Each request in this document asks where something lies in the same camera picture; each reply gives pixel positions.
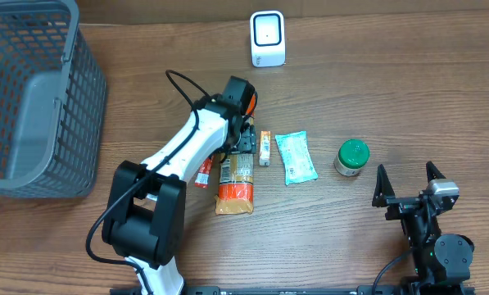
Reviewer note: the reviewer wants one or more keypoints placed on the white barcode scanner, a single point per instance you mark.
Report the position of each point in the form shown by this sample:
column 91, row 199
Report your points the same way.
column 268, row 39

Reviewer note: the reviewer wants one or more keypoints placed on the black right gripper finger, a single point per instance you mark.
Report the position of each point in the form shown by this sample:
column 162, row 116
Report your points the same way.
column 383, row 190
column 433, row 172

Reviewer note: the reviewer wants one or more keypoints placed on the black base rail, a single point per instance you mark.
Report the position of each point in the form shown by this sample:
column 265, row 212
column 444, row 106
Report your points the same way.
column 360, row 290

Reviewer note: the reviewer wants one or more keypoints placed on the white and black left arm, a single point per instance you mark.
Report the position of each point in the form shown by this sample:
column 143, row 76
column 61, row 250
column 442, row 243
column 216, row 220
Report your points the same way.
column 144, row 217

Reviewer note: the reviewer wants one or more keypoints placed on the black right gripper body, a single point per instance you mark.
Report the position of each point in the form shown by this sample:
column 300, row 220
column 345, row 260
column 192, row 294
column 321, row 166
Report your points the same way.
column 404, row 206

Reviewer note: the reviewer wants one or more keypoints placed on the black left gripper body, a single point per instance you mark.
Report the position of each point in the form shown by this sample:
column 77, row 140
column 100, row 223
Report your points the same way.
column 246, row 143

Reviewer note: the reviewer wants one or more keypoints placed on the small orange box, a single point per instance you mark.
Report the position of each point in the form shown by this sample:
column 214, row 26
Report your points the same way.
column 265, row 142

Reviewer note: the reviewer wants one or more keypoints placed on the orange brown snack bag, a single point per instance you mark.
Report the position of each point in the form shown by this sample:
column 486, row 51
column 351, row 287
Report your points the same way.
column 235, row 194

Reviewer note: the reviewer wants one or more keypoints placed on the teal wet wipes pack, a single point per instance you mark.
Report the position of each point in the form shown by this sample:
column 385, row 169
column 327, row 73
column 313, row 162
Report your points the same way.
column 295, row 155

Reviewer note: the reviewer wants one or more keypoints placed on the red snack packet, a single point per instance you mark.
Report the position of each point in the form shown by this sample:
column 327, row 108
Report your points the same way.
column 203, row 175

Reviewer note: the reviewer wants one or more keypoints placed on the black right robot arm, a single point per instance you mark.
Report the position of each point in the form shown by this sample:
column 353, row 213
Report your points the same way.
column 441, row 261

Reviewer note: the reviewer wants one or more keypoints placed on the green lid jar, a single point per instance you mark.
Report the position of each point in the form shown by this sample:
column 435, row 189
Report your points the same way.
column 351, row 157

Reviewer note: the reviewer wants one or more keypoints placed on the grey plastic mesh basket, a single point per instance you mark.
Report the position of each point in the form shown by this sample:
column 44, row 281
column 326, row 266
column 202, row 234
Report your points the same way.
column 52, row 101

